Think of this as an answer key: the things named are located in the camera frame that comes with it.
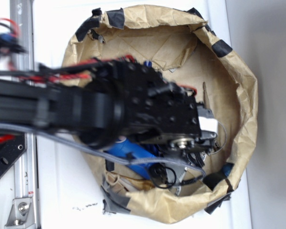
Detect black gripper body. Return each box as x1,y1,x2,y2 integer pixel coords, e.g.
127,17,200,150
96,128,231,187
114,60,217,156

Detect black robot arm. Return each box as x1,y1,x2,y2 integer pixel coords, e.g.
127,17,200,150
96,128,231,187
0,60,218,152

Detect blue plastic bottle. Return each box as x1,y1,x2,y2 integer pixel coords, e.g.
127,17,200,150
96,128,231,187
106,138,159,179

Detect silver key lower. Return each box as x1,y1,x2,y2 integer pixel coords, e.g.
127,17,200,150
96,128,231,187
171,165,188,196

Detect brown paper bag bin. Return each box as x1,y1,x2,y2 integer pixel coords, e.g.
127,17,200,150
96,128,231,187
62,5,258,224

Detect wire key ring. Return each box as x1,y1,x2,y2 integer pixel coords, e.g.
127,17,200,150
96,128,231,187
204,121,227,156

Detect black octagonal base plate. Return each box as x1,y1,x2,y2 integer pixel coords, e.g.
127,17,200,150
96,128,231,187
0,134,27,179

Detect grey cable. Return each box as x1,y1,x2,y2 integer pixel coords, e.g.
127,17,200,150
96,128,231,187
0,121,206,179

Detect red black wire bundle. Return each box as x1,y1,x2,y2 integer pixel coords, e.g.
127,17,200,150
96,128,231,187
0,18,136,86

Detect aluminium extrusion rail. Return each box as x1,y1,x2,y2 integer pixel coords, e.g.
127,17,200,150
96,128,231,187
4,0,41,229

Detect metal corner bracket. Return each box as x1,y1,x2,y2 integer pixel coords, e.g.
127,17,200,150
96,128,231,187
4,197,35,229

